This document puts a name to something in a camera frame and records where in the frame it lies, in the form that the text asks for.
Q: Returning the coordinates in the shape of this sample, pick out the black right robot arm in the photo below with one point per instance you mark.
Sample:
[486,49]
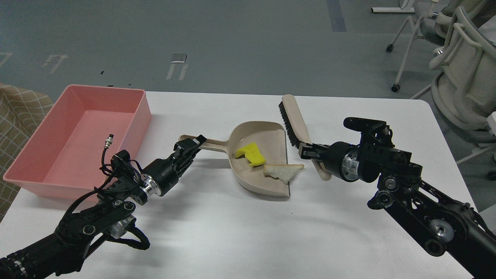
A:
[438,223]

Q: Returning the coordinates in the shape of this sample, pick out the beige plastic dustpan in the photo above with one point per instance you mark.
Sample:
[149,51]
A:
[270,138]

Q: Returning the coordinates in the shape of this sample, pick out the checkered beige cloth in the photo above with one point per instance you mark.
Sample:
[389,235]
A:
[21,112]

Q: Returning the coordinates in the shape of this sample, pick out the pink plastic bin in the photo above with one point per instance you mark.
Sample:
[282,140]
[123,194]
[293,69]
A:
[62,159]

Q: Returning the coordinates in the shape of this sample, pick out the metal floor plate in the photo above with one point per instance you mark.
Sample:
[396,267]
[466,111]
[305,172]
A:
[178,58]

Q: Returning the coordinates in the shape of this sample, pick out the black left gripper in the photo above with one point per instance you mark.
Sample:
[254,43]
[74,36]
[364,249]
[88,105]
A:
[166,172]

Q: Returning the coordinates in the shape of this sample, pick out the slice of bread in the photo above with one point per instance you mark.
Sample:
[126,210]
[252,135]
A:
[282,172]

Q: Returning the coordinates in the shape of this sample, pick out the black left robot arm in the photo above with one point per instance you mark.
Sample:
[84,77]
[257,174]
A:
[104,214]

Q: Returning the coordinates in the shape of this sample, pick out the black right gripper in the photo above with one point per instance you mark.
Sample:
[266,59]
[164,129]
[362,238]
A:
[331,156]

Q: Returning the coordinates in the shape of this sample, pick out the yellow sponge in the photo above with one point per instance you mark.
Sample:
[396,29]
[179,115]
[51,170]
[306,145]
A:
[252,153]

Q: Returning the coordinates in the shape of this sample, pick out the white plastic chair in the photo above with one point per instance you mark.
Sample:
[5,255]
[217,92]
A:
[464,89]

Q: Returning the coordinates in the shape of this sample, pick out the white chair on casters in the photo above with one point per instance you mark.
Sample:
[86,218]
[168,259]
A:
[429,22]

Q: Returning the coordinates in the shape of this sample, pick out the beige brush black bristles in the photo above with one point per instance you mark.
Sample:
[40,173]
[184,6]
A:
[296,124]

